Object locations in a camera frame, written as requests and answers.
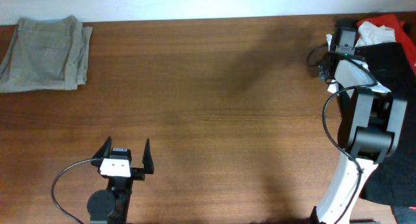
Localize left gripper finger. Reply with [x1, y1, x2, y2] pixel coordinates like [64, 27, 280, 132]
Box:
[142, 138, 155, 174]
[92, 136, 112, 158]

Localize black shorts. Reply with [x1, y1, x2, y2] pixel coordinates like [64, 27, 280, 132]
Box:
[336, 42, 416, 208]

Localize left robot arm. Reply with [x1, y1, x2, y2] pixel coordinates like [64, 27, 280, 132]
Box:
[86, 137, 154, 224]

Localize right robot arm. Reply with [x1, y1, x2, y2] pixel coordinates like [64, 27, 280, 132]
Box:
[308, 27, 407, 223]

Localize white garment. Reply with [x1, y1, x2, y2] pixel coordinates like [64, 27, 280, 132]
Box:
[326, 21, 397, 95]

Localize red garment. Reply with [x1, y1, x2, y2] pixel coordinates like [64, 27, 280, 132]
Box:
[356, 14, 415, 73]

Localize folded beige shorts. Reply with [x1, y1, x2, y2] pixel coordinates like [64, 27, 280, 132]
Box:
[1, 16, 93, 93]

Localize right black cable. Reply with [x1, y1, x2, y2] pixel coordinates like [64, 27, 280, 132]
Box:
[306, 42, 380, 224]

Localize black cable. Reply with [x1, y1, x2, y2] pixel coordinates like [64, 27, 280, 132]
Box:
[306, 42, 380, 224]
[51, 158, 98, 224]

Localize left black cable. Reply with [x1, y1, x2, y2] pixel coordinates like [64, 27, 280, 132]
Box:
[51, 158, 98, 224]

